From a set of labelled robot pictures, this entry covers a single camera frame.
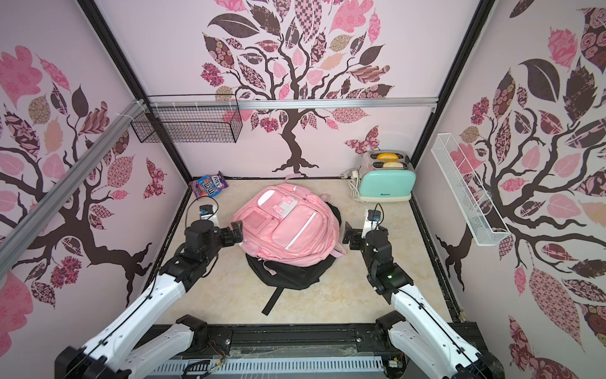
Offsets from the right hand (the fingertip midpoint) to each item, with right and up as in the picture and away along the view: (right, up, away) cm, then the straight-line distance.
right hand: (359, 226), depth 79 cm
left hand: (-45, -1, +1) cm, 45 cm away
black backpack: (-28, -19, +5) cm, 34 cm away
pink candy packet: (-73, +14, +34) cm, 82 cm away
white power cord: (+5, +21, +37) cm, 43 cm away
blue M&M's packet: (-69, +18, +35) cm, 79 cm away
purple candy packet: (-63, +19, +38) cm, 76 cm away
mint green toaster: (+17, +19, +21) cm, 33 cm away
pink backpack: (-27, -1, +16) cm, 32 cm away
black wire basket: (-79, +49, +42) cm, 102 cm away
